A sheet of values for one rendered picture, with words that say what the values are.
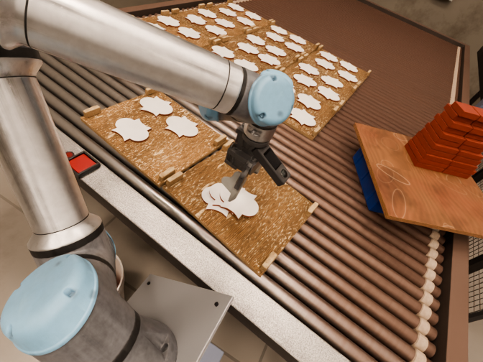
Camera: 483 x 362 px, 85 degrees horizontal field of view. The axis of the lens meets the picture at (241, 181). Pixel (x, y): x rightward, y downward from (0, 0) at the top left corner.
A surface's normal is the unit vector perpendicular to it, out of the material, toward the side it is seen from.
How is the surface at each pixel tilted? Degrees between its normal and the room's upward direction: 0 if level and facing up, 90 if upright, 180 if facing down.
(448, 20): 90
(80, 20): 51
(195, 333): 43
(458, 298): 0
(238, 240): 0
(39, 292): 36
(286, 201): 0
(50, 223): 56
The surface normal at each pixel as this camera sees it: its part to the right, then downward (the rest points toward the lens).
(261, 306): 0.24, -0.63
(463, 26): -0.46, 0.60
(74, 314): 0.75, -0.07
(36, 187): 0.41, 0.26
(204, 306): -0.40, -0.80
